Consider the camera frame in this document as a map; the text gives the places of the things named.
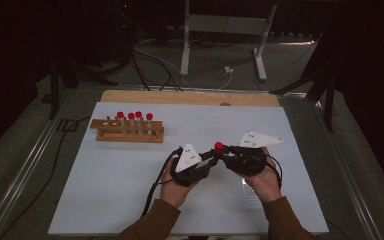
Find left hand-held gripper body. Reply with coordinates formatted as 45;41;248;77
169;143;216;188

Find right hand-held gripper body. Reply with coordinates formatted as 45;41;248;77
224;130;284;178

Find wooden test tube rack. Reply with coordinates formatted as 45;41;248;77
89;115;165;144

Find person's left hand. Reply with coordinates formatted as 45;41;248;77
159;158;198;209

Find person's right hand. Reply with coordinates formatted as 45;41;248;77
241;147;283;204

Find white table board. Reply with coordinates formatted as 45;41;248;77
47;101;329;236

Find black stand legs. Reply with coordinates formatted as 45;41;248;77
48;56;119;120
269;6;339;133

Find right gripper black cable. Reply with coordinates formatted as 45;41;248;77
266;154;284;189

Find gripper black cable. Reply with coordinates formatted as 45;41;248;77
0;115;184;240
266;154;284;189

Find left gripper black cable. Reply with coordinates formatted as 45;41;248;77
0;115;184;240

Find white plug cable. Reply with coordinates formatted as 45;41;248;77
217;72;233;91

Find black floor cable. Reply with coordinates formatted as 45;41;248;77
134;49;184;93
130;51;152;92

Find metal floor rail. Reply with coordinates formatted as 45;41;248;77
313;99;384;240
0;88;78;240
76;83;314;98

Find pale floor cable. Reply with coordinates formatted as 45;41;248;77
133;39;194;89

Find grey metal stand frame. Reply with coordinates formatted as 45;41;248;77
179;0;278;82

